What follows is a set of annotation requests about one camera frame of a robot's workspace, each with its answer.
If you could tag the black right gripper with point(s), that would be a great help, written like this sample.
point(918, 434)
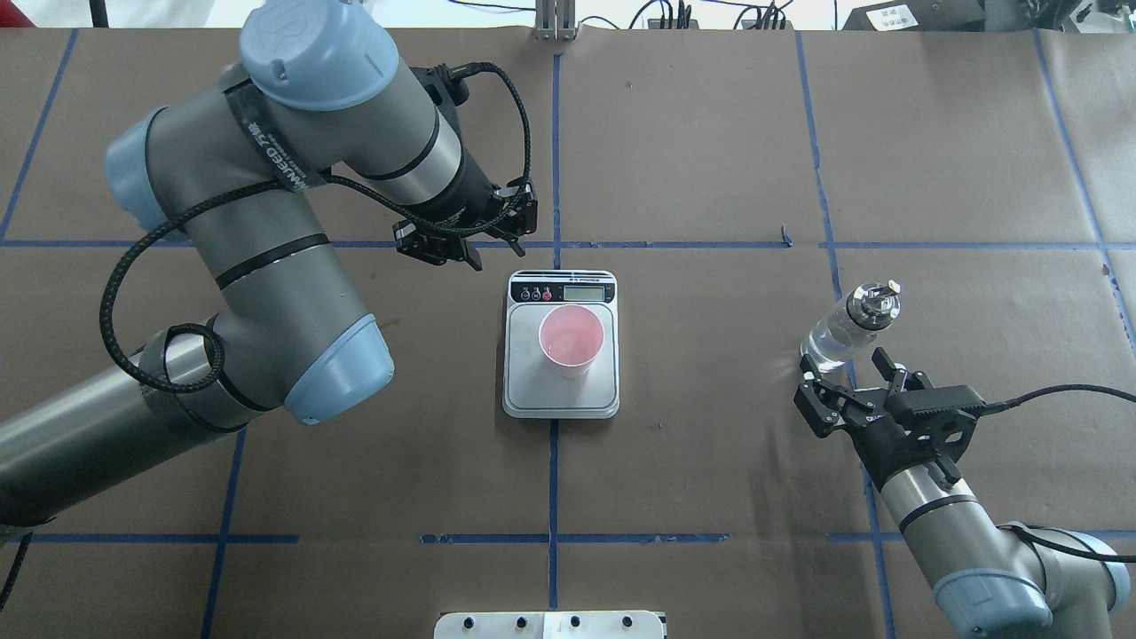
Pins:
point(873, 438)

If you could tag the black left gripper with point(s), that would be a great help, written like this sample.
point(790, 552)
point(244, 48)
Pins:
point(468, 197)

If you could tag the glass sauce dispenser bottle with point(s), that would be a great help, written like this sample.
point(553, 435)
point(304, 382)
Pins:
point(854, 323)

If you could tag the pink paper cup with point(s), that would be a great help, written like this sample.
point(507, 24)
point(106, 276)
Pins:
point(570, 338)

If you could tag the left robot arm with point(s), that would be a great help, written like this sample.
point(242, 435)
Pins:
point(320, 96)

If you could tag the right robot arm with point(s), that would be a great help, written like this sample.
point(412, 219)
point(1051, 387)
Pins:
point(990, 581)

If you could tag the white digital kitchen scale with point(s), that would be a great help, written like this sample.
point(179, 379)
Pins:
point(530, 389)

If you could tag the aluminium frame post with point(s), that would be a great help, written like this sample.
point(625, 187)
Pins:
point(555, 20)

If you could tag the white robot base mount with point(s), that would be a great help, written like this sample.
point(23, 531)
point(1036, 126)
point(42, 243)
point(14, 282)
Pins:
point(552, 624)

